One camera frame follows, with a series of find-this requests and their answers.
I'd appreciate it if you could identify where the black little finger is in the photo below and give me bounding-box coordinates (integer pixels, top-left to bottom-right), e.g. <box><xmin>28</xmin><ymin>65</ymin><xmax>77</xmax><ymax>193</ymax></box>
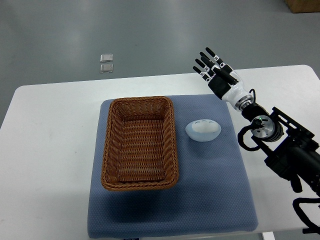
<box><xmin>192</xmin><ymin>66</ymin><xmax>212</xmax><ymax>82</ymax></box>

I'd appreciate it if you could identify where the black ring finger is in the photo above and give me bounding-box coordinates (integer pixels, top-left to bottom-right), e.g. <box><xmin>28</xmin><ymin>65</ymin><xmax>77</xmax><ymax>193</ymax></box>
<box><xmin>195</xmin><ymin>58</ymin><xmax>215</xmax><ymax>77</ymax></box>

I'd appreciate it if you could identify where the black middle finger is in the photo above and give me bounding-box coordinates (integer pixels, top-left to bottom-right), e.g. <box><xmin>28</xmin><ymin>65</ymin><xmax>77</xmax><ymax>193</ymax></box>
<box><xmin>199</xmin><ymin>51</ymin><xmax>221</xmax><ymax>72</ymax></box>

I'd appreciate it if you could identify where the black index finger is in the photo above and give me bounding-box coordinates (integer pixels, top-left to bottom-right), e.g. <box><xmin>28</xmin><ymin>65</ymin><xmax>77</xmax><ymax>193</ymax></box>
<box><xmin>205</xmin><ymin>47</ymin><xmax>228</xmax><ymax>68</ymax></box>

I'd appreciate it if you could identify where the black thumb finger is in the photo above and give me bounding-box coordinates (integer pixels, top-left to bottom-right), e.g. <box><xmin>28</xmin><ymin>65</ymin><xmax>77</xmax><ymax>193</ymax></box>
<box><xmin>216</xmin><ymin>69</ymin><xmax>238</xmax><ymax>85</ymax></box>

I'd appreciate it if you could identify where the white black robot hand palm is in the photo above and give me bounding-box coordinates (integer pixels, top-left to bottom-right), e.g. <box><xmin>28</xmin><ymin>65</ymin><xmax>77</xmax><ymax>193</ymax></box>
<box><xmin>208</xmin><ymin>65</ymin><xmax>251</xmax><ymax>110</ymax></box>

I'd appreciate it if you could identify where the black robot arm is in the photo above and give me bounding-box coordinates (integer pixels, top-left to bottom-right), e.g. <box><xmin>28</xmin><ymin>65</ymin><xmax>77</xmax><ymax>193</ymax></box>
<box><xmin>193</xmin><ymin>47</ymin><xmax>320</xmax><ymax>195</ymax></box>

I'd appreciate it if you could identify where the brown wicker basket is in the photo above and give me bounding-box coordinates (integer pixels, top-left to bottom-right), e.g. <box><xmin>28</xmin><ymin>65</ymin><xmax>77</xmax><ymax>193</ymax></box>
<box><xmin>100</xmin><ymin>96</ymin><xmax>179</xmax><ymax>192</ymax></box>

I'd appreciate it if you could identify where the cardboard box corner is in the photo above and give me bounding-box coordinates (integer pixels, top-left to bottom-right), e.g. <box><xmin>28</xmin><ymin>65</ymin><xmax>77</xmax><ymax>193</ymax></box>
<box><xmin>285</xmin><ymin>0</ymin><xmax>320</xmax><ymax>14</ymax></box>

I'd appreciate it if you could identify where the upper metal floor plate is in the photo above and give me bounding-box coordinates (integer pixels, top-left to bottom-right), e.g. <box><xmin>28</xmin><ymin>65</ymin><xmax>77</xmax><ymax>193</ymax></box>
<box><xmin>100</xmin><ymin>53</ymin><xmax>113</xmax><ymax>63</ymax></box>

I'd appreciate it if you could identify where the blue fabric mat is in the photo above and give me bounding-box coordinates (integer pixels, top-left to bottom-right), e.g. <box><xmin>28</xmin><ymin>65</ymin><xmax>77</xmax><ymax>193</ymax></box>
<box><xmin>87</xmin><ymin>94</ymin><xmax>258</xmax><ymax>239</ymax></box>

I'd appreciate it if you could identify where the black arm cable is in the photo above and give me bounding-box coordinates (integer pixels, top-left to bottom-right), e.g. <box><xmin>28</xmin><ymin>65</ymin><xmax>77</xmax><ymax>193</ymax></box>
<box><xmin>237</xmin><ymin>126</ymin><xmax>262</xmax><ymax>152</ymax></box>

